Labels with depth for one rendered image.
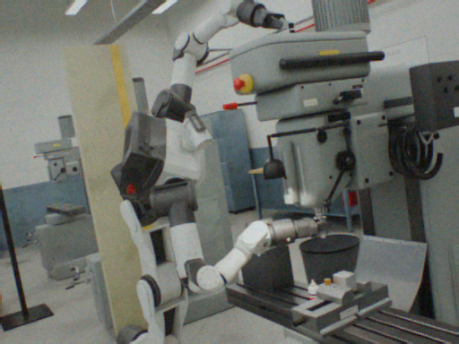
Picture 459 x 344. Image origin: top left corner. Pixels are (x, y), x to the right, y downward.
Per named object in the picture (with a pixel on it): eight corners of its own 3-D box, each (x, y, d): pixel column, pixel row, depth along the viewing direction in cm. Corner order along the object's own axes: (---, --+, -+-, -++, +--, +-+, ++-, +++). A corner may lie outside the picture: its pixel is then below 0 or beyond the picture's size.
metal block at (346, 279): (347, 295, 159) (344, 278, 158) (334, 291, 164) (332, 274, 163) (358, 289, 161) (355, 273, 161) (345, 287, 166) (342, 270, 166)
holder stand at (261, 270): (272, 293, 194) (265, 246, 192) (242, 284, 212) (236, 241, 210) (295, 284, 200) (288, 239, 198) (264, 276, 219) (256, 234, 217)
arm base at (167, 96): (146, 121, 180) (168, 115, 173) (151, 92, 185) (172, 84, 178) (173, 136, 191) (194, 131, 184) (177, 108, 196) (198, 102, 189)
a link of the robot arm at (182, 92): (160, 83, 186) (155, 114, 182) (177, 77, 181) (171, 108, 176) (180, 96, 195) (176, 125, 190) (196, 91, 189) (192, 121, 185)
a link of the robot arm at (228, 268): (252, 262, 156) (212, 303, 147) (239, 266, 165) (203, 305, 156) (231, 237, 156) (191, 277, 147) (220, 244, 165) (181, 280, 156)
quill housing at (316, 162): (319, 211, 153) (305, 114, 150) (280, 208, 171) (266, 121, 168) (359, 199, 163) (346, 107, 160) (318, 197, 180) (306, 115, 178)
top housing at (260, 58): (273, 85, 141) (265, 32, 139) (228, 98, 163) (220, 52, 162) (377, 73, 164) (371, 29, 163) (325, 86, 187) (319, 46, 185)
